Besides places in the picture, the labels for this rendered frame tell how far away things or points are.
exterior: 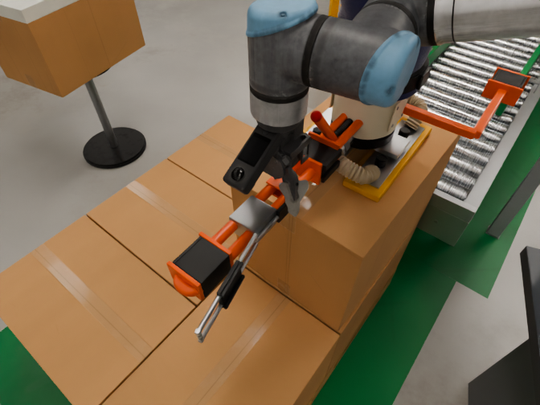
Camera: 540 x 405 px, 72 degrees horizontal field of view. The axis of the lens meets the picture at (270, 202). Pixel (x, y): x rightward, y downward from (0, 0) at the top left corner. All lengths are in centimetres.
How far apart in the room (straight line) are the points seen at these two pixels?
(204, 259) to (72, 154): 220
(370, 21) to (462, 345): 161
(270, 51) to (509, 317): 180
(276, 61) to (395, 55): 15
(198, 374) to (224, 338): 12
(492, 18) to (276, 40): 26
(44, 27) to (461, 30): 171
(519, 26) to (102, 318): 120
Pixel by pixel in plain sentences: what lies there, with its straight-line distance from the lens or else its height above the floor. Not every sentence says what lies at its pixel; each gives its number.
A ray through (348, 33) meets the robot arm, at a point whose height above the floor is 143.
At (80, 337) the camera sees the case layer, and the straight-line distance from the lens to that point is 129.
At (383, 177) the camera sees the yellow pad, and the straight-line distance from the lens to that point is 98.
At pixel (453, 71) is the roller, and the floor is 54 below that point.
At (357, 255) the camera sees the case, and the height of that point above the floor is 94.
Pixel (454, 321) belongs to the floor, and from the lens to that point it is 196.
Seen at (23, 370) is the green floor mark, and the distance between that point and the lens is 199.
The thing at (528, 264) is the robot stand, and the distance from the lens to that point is 126.
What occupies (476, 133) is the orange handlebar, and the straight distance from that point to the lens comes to 101.
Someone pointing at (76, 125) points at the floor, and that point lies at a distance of 303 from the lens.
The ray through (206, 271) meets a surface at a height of 110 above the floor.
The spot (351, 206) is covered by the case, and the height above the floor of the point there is 94.
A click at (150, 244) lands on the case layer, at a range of 139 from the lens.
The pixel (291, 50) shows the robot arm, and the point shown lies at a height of 141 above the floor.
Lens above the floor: 163
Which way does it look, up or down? 49 degrees down
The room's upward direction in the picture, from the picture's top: straight up
